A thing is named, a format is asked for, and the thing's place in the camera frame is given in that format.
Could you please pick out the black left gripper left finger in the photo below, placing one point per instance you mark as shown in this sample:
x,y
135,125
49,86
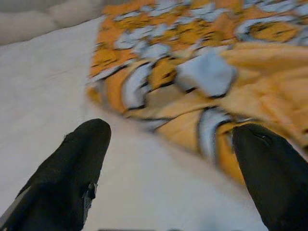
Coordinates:
x,y
65,178

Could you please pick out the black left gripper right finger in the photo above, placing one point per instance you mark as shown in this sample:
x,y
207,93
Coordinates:
x,y
276,173

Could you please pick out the yellow cartoon print blanket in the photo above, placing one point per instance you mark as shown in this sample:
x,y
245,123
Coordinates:
x,y
252,96

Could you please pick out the white quilted mattress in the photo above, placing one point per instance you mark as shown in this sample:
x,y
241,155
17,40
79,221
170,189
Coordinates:
x,y
48,84

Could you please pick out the cream pillow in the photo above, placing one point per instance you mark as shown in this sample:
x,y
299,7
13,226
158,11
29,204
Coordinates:
x,y
74,14
24,29

